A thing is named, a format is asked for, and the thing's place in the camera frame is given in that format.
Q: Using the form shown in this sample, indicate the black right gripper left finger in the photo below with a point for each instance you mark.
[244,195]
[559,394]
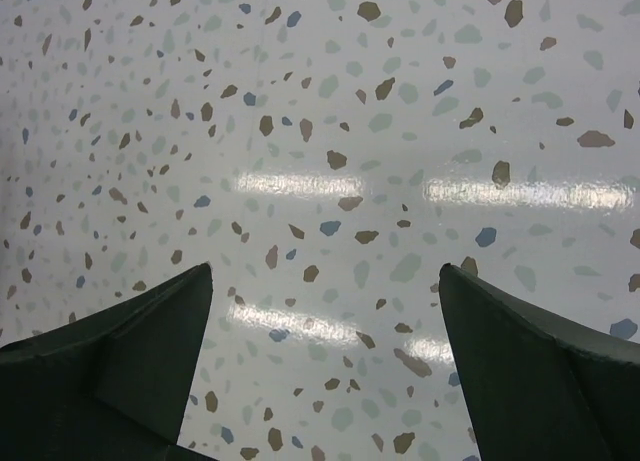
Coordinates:
[111,386]

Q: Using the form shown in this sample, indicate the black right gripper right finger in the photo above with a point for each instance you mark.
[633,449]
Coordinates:
[539,386]

